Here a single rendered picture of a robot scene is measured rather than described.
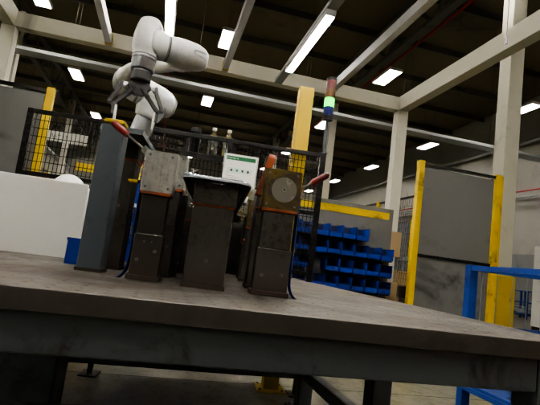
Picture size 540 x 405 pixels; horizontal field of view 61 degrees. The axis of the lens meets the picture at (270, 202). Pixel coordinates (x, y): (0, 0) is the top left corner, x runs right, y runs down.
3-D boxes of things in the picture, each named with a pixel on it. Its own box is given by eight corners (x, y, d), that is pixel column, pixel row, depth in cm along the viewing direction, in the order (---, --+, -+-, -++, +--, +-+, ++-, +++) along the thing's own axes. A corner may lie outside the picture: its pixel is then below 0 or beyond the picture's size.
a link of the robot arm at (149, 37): (132, 47, 165) (168, 59, 171) (140, 7, 167) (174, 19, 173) (128, 58, 175) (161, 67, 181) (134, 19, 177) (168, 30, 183)
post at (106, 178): (100, 272, 133) (125, 126, 138) (73, 269, 132) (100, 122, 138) (106, 272, 140) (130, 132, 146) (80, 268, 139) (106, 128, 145)
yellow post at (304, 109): (285, 394, 284) (321, 86, 309) (256, 391, 282) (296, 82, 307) (280, 386, 302) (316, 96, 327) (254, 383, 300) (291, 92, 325)
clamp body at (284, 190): (298, 301, 128) (313, 173, 133) (248, 295, 127) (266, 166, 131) (292, 298, 136) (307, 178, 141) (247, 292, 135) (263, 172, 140)
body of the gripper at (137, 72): (153, 78, 176) (149, 100, 175) (130, 72, 174) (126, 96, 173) (153, 71, 169) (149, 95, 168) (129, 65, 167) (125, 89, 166)
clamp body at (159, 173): (157, 284, 125) (178, 153, 129) (112, 278, 123) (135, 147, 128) (161, 282, 132) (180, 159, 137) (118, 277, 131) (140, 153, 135)
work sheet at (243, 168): (252, 204, 295) (259, 157, 299) (217, 198, 293) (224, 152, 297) (252, 204, 297) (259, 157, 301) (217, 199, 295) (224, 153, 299)
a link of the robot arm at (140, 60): (132, 59, 176) (129, 74, 175) (131, 49, 167) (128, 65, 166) (156, 65, 178) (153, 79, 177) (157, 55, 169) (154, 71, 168)
